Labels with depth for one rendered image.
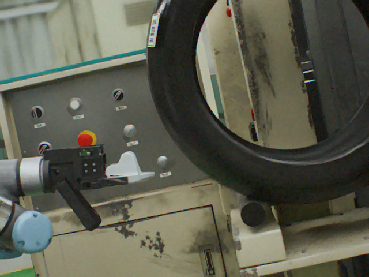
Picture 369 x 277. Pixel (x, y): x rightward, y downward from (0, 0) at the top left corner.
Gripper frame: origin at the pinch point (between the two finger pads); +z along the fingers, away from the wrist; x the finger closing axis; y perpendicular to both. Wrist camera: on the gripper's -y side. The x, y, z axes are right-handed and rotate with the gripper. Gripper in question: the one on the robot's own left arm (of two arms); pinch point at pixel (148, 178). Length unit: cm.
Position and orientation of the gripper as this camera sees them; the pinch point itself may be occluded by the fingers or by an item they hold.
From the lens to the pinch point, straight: 145.7
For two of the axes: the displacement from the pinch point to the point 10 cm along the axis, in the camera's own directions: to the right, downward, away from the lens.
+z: 10.0, -0.8, -0.4
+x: 0.4, -0.6, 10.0
